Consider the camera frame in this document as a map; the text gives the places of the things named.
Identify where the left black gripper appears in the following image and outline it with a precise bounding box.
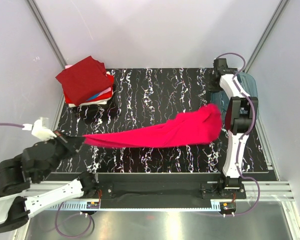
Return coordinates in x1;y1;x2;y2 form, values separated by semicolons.
38;128;87;182

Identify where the bright pink t shirt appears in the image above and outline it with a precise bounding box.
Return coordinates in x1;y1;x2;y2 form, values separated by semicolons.
84;103;223;148

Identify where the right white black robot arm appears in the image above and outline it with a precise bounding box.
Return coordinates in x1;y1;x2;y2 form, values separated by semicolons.
209;55;259;201

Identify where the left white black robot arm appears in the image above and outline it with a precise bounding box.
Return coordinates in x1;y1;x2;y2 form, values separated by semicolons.
0;131;98;234

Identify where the stack of folded t shirts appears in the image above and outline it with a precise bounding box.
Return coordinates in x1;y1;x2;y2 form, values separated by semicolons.
63;64;116;108

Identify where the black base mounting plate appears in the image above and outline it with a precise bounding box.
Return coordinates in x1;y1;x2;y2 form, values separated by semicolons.
94;173;232;211

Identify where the folded dark red t shirt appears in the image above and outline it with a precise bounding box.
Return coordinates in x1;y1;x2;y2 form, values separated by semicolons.
55;56;114;106

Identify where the black marble pattern mat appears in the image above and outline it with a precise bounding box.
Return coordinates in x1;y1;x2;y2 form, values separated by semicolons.
49;67;270;174

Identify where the teal translucent plastic bin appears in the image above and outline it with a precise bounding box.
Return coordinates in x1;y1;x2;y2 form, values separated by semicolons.
211;72;258;121

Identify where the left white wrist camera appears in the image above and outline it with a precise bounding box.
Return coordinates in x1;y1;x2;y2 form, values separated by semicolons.
22;117;57;141

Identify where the left aluminium corner post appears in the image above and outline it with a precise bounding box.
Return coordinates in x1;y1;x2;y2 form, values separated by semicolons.
25;0;67;69

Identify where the aluminium corner post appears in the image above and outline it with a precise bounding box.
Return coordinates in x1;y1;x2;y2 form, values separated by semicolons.
245;0;290;72
25;0;67;69

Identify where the aluminium frame rail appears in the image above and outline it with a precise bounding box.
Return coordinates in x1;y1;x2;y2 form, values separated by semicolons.
22;179;296;213

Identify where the right aluminium corner post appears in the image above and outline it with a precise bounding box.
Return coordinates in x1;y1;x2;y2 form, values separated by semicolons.
245;0;290;72

